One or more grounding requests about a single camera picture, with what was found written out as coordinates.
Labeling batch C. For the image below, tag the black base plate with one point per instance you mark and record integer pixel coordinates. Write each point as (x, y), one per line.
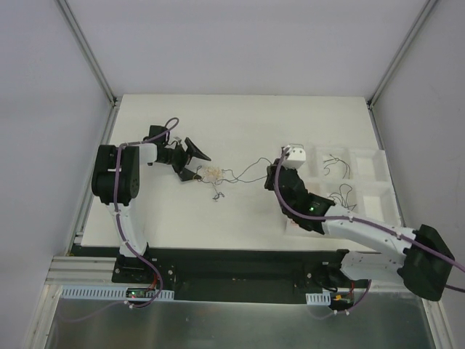
(276, 277)

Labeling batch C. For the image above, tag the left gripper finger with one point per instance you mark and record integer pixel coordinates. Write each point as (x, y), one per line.
(193, 150)
(186, 175)

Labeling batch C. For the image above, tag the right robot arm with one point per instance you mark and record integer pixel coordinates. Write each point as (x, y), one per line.
(417, 258)

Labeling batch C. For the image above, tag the left white cable duct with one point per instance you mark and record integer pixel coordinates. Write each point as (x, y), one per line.
(116, 293)

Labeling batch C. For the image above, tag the white cable duct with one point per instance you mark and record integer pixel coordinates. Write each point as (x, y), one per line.
(318, 299)
(116, 293)

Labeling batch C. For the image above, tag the right aluminium frame post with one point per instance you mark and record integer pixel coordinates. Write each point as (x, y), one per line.
(419, 22)

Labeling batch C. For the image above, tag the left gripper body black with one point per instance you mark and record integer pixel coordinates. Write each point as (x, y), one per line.
(184, 160)

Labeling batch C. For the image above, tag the aluminium frame post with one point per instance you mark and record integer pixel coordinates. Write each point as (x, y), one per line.
(419, 22)
(86, 50)

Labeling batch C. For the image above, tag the right white cable duct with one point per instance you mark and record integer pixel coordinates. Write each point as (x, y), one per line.
(318, 299)

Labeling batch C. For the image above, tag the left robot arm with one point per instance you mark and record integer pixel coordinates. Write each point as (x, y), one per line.
(116, 179)

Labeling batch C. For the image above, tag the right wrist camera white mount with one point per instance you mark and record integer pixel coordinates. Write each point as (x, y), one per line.
(294, 156)

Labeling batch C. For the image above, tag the white compartment tray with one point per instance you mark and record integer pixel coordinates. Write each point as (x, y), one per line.
(356, 178)

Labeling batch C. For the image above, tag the left aluminium frame post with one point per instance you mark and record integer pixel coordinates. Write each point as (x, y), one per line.
(86, 50)

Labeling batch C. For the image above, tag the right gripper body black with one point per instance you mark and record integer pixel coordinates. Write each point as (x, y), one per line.
(277, 174)

